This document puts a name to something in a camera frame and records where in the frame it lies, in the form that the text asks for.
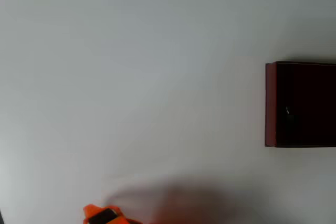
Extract dark red cardboard box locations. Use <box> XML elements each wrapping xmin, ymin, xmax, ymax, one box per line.
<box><xmin>264</xmin><ymin>60</ymin><xmax>336</xmax><ymax>148</ymax></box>

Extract small dark toy figure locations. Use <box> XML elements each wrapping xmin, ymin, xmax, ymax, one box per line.
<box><xmin>283</xmin><ymin>105</ymin><xmax>297</xmax><ymax>126</ymax></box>

